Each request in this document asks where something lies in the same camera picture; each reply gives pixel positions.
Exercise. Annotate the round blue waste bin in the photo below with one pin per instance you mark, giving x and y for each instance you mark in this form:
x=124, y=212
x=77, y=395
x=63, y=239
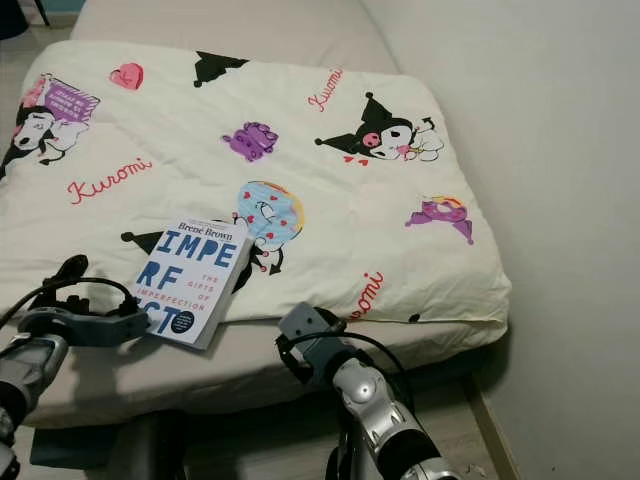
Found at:
x=12, y=18

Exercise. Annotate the mattress with beige sheet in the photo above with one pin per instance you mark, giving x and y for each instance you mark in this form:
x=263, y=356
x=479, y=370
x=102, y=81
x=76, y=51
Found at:
x=260, y=365

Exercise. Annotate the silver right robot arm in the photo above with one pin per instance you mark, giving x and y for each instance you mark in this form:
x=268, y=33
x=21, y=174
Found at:
x=375, y=405

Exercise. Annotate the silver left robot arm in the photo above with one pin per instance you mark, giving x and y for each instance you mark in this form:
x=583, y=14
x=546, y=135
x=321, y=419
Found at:
x=25, y=375

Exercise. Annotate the cream cartoon print quilt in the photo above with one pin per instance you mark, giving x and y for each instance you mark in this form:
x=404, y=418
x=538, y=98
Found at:
x=310, y=190

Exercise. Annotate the white book with blue letters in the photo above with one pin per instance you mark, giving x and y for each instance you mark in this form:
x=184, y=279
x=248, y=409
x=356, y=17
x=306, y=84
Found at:
x=195, y=280

